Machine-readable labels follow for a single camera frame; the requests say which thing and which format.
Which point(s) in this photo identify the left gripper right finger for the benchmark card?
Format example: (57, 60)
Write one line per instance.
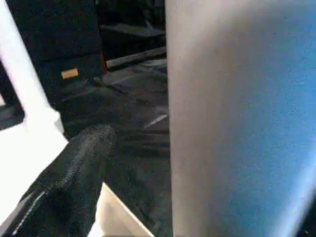
(311, 222)

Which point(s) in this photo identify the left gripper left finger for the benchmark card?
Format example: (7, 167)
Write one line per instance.
(74, 192)

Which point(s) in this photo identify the small tan label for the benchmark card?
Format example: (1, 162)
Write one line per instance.
(69, 73)

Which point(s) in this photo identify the long black rod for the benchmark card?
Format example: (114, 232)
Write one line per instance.
(138, 56)

